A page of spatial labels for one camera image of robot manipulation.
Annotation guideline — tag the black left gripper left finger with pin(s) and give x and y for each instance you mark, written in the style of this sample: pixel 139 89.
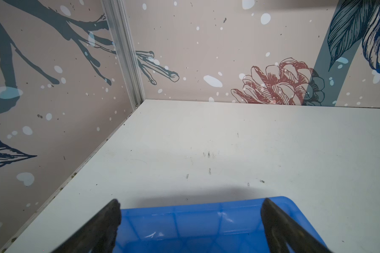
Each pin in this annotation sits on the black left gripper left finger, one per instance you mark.
pixel 98 235

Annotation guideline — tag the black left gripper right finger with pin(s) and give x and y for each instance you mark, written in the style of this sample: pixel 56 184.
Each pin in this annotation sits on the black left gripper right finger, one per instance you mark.
pixel 283 233

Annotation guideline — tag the blue plastic bin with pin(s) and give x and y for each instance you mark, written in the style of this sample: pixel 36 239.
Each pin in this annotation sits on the blue plastic bin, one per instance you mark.
pixel 225 227

